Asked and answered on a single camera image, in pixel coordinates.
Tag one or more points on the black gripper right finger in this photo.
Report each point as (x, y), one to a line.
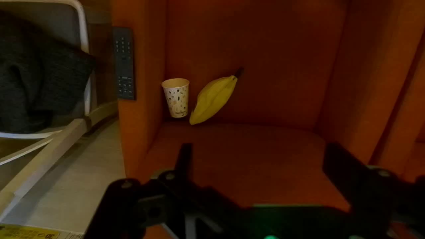
(349, 174)

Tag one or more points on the yellow banana-shaped case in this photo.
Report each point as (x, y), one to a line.
(212, 99)

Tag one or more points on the dark grey seat cushion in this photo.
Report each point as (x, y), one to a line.
(40, 74)

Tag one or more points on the black remote control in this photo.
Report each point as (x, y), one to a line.
(123, 61)

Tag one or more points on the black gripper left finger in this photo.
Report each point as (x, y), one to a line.
(183, 158)

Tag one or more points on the white dotted paper cup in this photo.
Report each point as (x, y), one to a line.
(175, 97)

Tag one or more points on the yellow printed sheet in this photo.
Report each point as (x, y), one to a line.
(21, 231)

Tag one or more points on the orange armchair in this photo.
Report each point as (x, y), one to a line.
(265, 97)

